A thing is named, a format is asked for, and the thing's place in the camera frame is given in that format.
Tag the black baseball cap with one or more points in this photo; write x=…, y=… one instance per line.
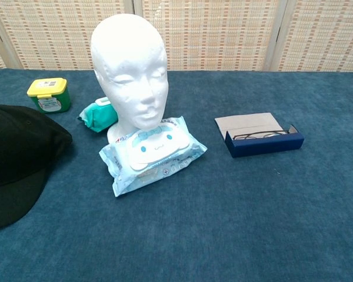
x=14, y=158

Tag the white foam mannequin head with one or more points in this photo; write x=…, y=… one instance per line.
x=129, y=64

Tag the light blue wet wipes pack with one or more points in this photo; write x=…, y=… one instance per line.
x=153, y=155

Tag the green wet wipes pack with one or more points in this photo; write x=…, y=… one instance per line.
x=101, y=117

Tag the blue carpet table cover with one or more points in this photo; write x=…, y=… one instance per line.
x=194, y=220

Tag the black framed eyeglasses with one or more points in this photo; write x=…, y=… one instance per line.
x=259, y=135

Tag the blue glasses case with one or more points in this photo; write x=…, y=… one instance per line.
x=261, y=138

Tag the woven bamboo folding screen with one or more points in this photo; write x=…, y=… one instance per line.
x=223, y=35

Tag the green tub with yellow lid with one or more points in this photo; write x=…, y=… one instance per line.
x=50, y=98

